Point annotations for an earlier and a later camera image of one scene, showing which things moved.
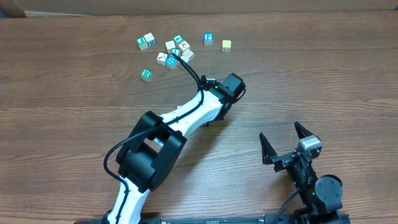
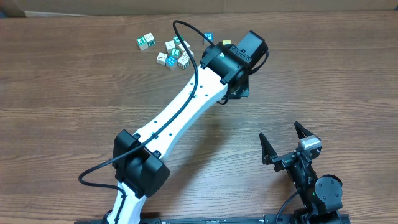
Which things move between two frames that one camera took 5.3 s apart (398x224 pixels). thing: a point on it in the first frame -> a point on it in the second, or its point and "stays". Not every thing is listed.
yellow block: [226, 45] stays
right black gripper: [284, 160] stays
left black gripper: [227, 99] -> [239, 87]
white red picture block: [183, 46] stays
